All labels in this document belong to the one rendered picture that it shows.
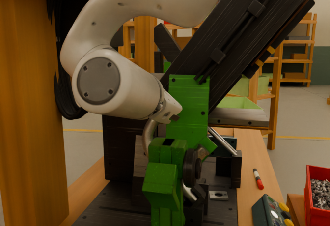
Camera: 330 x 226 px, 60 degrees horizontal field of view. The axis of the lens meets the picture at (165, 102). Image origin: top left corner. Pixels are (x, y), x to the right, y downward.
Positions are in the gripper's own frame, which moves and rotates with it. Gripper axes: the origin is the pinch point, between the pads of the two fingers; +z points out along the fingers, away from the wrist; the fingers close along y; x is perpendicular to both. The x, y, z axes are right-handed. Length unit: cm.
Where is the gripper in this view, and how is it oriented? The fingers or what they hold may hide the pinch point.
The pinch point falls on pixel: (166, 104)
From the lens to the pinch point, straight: 65.8
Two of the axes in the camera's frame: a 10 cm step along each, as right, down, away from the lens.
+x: -6.5, 7.5, 1.0
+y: -7.1, -6.5, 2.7
